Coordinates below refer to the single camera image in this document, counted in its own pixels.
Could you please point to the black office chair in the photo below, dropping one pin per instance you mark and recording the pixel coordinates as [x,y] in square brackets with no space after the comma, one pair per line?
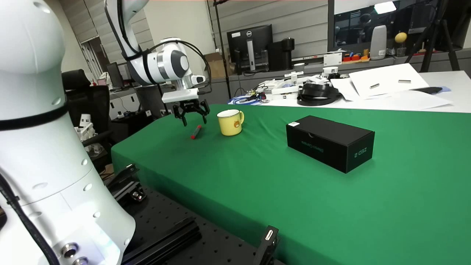
[86,101]

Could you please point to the window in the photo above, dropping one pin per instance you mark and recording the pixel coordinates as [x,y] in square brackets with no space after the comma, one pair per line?
[404,18]

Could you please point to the row of orange blocks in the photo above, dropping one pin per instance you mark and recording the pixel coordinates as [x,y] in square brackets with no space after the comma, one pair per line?
[354,57]

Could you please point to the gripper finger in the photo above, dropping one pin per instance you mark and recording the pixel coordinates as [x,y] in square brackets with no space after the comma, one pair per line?
[203,112]
[183,116]

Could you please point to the brown cardboard box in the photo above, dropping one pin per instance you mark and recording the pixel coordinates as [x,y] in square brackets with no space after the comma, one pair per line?
[217,66]

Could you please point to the black clamp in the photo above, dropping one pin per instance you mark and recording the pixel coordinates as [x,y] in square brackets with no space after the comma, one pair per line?
[268,243]
[128,186]

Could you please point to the green table cloth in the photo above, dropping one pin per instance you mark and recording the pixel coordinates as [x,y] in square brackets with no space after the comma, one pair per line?
[257,176]

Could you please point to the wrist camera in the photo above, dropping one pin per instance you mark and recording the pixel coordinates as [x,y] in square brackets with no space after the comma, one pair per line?
[179,95]

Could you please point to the black coffee machine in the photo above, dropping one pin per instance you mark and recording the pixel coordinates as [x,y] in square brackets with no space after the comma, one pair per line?
[281,53]

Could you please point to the small dark monitor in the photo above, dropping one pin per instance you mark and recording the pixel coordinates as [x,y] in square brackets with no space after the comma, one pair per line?
[115,74]

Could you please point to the black cardboard box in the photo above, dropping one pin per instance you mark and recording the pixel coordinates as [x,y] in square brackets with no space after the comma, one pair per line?
[329,143]

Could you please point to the white card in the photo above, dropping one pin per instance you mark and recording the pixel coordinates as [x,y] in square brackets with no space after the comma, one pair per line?
[332,59]

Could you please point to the yellow mug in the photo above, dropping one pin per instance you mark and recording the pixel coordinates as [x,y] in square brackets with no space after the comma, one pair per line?
[230,124]

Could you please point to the yellow ball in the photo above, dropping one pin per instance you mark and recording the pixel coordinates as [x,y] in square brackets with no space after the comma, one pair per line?
[400,37]

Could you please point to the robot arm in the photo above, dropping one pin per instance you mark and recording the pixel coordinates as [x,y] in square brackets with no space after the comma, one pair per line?
[40,154]

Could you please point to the stack of white paper sheets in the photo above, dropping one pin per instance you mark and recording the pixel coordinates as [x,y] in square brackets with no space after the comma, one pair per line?
[390,82]

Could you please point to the white smart speaker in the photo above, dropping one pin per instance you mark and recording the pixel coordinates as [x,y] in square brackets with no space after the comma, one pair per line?
[378,42]

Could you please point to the heap of white plastic parts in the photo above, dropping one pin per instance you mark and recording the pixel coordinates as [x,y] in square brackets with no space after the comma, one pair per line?
[290,85]

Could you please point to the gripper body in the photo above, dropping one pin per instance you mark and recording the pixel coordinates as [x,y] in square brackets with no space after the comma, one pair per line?
[189,105]

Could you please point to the red marker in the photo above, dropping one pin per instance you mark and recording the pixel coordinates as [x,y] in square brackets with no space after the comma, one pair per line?
[195,132]

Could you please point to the black monitor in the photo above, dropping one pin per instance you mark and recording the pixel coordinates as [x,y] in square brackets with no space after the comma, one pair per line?
[250,42]

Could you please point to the small metal bar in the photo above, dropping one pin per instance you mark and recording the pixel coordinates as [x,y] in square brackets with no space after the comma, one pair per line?
[374,86]
[404,81]

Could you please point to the heap of white blocks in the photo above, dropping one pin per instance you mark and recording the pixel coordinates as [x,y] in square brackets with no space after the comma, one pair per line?
[86,129]

